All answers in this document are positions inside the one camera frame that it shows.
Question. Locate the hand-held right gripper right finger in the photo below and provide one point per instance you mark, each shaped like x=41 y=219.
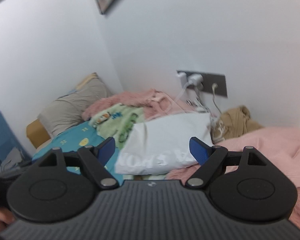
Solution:
x=198 y=150

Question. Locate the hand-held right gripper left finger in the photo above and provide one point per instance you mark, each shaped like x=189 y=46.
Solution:
x=107 y=148

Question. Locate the white shirt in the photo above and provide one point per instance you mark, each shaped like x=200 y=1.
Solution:
x=160 y=135

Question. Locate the person's left hand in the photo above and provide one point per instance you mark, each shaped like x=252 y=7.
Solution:
x=0 y=217

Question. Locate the green printed blanket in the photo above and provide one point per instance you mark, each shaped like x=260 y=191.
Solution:
x=115 y=120

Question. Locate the grey cloth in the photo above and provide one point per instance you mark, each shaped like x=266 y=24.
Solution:
x=11 y=158

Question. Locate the bed with teal printed sheet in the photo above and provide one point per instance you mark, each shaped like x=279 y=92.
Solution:
x=72 y=136

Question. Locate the pink fluffy blanket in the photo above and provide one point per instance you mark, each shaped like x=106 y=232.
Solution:
x=102 y=105

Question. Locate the tan garment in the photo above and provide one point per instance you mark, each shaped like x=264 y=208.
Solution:
x=237 y=122

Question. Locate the grey pillow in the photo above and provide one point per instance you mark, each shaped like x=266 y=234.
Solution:
x=72 y=107

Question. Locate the blue covered chair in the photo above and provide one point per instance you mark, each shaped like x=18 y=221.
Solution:
x=2 y=132

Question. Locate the pink hooded garment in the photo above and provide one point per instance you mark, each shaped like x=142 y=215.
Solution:
x=165 y=102

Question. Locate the pink knitted blanket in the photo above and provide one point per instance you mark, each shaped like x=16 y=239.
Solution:
x=265 y=150

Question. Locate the yellow headboard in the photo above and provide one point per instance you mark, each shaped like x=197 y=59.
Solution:
x=37 y=132

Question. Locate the large white charger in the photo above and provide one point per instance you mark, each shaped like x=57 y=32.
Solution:
x=196 y=80

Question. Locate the tan pillow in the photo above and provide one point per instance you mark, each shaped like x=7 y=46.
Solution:
x=88 y=78

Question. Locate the small white charger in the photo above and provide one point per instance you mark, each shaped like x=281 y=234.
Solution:
x=182 y=77

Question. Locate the grey wall socket panel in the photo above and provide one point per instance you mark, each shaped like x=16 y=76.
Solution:
x=207 y=77

